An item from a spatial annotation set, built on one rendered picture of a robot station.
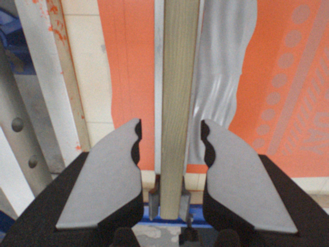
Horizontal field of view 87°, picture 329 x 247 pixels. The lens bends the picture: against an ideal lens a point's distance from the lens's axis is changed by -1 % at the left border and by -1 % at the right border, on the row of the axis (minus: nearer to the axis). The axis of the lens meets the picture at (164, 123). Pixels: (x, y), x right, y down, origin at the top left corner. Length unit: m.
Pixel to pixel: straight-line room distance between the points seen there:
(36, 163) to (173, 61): 0.29
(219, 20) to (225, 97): 0.11
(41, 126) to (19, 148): 1.43
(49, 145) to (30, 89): 0.51
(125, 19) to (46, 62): 0.12
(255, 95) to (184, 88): 0.17
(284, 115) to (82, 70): 0.34
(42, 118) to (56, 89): 1.42
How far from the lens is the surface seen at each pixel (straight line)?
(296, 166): 0.45
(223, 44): 0.28
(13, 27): 1.18
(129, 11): 0.28
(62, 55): 0.29
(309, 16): 0.33
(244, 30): 0.28
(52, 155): 1.91
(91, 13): 0.29
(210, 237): 0.72
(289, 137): 0.39
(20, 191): 0.38
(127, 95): 0.30
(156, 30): 0.23
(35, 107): 1.70
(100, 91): 0.31
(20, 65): 0.41
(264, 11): 0.30
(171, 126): 0.19
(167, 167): 0.23
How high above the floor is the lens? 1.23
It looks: 62 degrees down
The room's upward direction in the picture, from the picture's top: 176 degrees counter-clockwise
